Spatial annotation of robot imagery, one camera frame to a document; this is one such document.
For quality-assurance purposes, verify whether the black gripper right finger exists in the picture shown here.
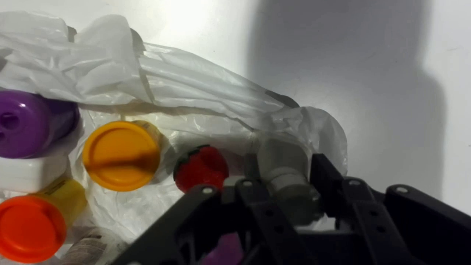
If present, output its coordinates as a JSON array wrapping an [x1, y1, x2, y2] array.
[[309, 153, 471, 265]]

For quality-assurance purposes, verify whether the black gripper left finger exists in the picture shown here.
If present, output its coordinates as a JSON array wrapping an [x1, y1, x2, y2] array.
[[110, 177, 320, 265]]

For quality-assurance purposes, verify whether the square white bottle white cap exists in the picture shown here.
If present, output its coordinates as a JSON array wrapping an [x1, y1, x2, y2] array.
[[254, 137, 322, 228]]

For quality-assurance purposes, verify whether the orange-lid yellow dough tub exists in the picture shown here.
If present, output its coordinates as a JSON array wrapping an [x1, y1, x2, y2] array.
[[0, 177, 88, 265]]

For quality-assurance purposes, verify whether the small red-lid tub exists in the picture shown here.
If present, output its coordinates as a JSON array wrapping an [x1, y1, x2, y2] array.
[[172, 145, 229, 195]]

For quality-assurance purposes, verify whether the yellow-lid dough tub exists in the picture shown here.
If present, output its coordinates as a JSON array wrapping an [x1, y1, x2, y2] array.
[[81, 120, 166, 193]]

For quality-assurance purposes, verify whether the translucent white plastic bag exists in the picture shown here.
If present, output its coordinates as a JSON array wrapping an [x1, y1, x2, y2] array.
[[0, 12, 350, 265]]

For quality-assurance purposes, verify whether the purple lid container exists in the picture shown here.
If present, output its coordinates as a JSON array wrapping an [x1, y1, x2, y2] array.
[[0, 89, 81, 159]]

